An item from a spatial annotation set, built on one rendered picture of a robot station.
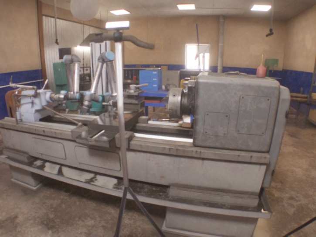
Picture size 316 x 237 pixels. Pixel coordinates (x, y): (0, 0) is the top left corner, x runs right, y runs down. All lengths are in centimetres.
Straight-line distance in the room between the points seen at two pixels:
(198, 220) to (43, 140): 164
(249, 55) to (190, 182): 763
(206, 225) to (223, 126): 86
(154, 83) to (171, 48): 528
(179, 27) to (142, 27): 172
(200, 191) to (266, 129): 68
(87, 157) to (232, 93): 131
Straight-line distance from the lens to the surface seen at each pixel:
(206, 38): 858
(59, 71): 586
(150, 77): 356
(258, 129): 134
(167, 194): 159
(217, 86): 124
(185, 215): 166
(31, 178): 256
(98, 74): 256
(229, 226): 172
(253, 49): 874
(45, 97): 217
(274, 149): 148
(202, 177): 148
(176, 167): 145
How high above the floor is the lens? 143
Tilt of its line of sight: 17 degrees down
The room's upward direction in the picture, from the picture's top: straight up
